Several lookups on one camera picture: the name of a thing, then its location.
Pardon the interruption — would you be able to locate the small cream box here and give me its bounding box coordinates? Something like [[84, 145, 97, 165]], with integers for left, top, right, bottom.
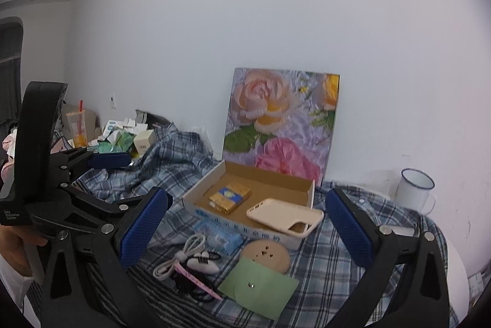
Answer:
[[133, 129, 157, 156]]

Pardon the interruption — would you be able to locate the white braided cable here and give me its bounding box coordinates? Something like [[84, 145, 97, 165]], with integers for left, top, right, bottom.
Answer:
[[153, 234, 208, 280]]

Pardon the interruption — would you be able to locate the clear plastic bag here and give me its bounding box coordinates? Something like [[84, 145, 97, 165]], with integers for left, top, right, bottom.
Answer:
[[192, 126, 212, 153]]

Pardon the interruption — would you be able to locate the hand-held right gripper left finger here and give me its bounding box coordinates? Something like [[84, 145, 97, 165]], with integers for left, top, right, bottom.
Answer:
[[40, 187, 174, 328]]

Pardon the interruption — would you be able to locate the cardboard box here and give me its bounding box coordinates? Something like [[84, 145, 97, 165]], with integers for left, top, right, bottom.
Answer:
[[182, 160, 316, 251]]

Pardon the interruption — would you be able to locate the drink cup with red straw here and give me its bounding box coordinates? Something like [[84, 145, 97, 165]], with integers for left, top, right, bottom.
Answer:
[[65, 100, 90, 148]]

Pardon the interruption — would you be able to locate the white enamel mug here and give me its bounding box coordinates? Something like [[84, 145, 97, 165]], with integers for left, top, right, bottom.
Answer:
[[395, 168, 437, 215]]

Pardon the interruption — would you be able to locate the person's left forearm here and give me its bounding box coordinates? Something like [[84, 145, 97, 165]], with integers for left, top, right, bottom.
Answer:
[[0, 257, 42, 328]]

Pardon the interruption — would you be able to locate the beige phone case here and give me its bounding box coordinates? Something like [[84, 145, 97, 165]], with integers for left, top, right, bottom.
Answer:
[[246, 198, 325, 237]]

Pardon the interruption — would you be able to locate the grey printed box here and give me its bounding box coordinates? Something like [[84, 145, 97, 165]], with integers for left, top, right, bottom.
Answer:
[[136, 109, 171, 129]]

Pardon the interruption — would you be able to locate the floral painting board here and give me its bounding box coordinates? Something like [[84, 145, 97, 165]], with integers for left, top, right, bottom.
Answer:
[[222, 68, 340, 187]]

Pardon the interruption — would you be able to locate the brown cardboard carton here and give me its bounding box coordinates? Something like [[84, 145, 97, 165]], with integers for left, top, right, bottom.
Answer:
[[63, 103, 101, 146]]

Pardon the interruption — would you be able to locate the blue clear tissue packet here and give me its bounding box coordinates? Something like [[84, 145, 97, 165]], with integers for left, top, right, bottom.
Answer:
[[192, 219, 246, 256]]

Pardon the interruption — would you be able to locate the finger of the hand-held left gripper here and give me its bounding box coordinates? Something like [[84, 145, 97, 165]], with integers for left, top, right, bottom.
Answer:
[[33, 184, 156, 240], [50, 149, 132, 175]]

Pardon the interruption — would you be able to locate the green tissue pack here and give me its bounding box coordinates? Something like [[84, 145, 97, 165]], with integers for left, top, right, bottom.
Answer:
[[98, 130, 135, 156]]

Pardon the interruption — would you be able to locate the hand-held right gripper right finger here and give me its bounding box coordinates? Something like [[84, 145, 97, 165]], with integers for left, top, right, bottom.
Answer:
[[325, 187, 449, 328]]

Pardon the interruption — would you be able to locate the blue plaid shirt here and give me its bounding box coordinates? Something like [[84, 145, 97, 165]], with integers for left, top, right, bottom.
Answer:
[[73, 123, 461, 328]]

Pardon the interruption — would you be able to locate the yellow blue cigarette pack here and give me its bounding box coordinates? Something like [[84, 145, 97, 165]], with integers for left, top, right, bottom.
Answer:
[[208, 183, 253, 215]]

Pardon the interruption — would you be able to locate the person's left hand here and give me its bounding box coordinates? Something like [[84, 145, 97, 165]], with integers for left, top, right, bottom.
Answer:
[[0, 225, 49, 277]]

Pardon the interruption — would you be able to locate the green paper envelope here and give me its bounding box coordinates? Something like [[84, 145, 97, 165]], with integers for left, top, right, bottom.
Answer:
[[218, 257, 300, 321]]

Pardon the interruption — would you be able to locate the grey curtain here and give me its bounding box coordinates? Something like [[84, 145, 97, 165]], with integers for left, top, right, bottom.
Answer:
[[0, 17, 24, 122]]

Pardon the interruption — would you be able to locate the round beige silicone pouch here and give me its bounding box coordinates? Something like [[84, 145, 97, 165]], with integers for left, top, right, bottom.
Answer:
[[241, 239, 291, 275]]

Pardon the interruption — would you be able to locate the white box with blue circle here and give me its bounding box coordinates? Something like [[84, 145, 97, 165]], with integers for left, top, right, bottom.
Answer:
[[103, 120, 123, 137]]

